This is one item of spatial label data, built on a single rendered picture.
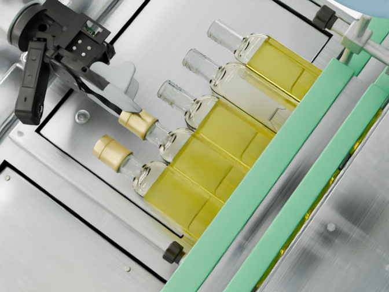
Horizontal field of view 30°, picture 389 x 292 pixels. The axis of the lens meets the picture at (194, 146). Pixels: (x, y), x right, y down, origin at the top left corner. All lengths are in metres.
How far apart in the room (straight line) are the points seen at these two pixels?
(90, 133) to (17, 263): 0.22
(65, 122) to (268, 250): 0.45
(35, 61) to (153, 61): 0.22
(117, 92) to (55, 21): 0.15
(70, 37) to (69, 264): 0.34
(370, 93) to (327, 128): 0.07
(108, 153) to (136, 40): 0.27
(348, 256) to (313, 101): 0.19
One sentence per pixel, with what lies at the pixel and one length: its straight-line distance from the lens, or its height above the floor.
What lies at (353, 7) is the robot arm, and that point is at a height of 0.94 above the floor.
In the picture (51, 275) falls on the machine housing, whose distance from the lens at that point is 1.12.
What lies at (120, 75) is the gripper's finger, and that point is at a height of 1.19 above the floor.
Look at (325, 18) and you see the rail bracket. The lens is 0.88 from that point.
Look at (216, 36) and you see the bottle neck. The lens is 1.03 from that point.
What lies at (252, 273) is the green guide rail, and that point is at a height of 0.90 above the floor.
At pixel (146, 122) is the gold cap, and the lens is 0.97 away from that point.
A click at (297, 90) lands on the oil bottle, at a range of 0.99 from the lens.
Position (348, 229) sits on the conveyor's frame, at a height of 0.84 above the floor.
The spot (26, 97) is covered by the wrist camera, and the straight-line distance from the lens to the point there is 1.01.
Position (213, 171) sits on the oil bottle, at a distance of 0.94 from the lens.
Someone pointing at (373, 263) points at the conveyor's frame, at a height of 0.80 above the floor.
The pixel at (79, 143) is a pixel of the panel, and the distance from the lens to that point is 1.12.
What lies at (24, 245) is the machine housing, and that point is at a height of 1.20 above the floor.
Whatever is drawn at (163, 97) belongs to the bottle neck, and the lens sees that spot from 0.99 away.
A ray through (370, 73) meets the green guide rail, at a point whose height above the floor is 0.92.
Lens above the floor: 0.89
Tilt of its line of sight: 10 degrees up
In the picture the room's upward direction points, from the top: 55 degrees counter-clockwise
